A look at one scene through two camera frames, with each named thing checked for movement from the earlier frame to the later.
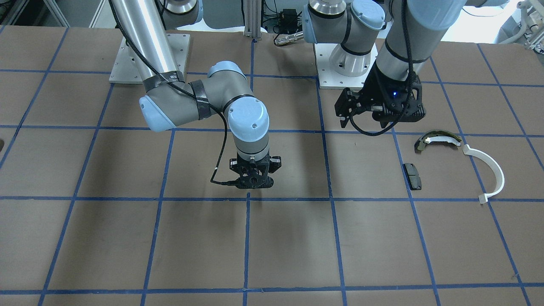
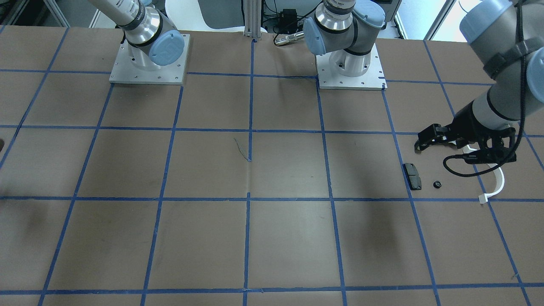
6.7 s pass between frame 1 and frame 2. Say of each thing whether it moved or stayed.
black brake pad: stayed
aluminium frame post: stayed
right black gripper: moved
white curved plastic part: stayed
